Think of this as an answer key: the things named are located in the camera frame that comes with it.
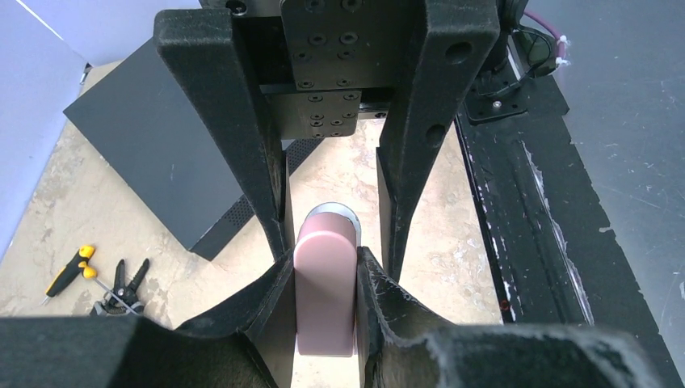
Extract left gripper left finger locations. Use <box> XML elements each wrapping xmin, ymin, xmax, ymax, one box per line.
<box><xmin>1</xmin><ymin>254</ymin><xmax>296</xmax><ymax>387</ymax></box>

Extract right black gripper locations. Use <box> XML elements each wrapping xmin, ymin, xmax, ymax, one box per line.
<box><xmin>153</xmin><ymin>0</ymin><xmax>500</xmax><ymax>280</ymax></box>

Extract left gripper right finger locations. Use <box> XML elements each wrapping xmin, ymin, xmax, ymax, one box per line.
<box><xmin>356</xmin><ymin>247</ymin><xmax>663</xmax><ymax>387</ymax></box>

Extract black handled pliers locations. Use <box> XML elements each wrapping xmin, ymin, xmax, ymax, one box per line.
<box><xmin>90</xmin><ymin>259</ymin><xmax>150</xmax><ymax>317</ymax></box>

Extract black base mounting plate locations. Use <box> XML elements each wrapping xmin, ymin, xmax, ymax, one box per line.
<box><xmin>456</xmin><ymin>48</ymin><xmax>683</xmax><ymax>387</ymax></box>

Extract small yellow black screwdriver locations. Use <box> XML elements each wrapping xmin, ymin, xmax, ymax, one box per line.
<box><xmin>40</xmin><ymin>245</ymin><xmax>98</xmax><ymax>305</ymax></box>

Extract pink white stapler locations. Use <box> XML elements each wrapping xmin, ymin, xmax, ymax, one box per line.
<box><xmin>293</xmin><ymin>202</ymin><xmax>361</xmax><ymax>357</ymax></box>

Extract black flat box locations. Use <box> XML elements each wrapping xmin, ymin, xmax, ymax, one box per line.
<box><xmin>63</xmin><ymin>38</ymin><xmax>327</xmax><ymax>263</ymax></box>

